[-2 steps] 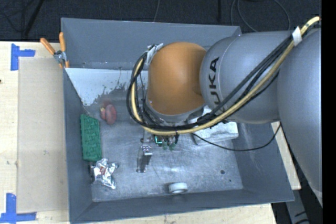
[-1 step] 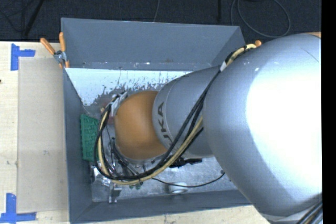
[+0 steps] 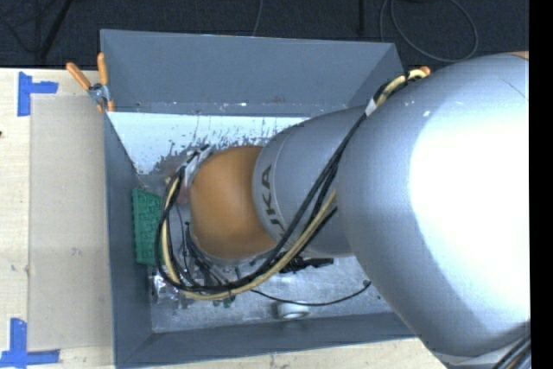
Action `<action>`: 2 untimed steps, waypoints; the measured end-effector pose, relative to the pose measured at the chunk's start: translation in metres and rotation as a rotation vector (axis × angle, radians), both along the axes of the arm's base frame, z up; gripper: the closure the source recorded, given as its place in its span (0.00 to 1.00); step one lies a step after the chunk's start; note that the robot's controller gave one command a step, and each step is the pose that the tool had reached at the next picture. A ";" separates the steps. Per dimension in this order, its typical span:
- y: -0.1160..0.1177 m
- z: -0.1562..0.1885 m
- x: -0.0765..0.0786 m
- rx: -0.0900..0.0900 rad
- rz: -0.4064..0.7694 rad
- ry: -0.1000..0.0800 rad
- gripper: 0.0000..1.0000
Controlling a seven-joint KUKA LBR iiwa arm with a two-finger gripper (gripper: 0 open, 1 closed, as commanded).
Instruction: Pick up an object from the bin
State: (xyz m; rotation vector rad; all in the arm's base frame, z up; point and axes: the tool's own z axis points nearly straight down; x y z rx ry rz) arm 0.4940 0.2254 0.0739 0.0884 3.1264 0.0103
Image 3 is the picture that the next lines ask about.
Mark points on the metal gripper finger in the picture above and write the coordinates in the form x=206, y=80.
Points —
x=163, y=283
x=169, y=300

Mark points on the grey metal bin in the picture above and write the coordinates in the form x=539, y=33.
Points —
x=129, y=237

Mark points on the dark green flat block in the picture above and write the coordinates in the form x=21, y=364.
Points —
x=146, y=224

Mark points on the pale cardboard board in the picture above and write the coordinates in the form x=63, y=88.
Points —
x=65, y=207

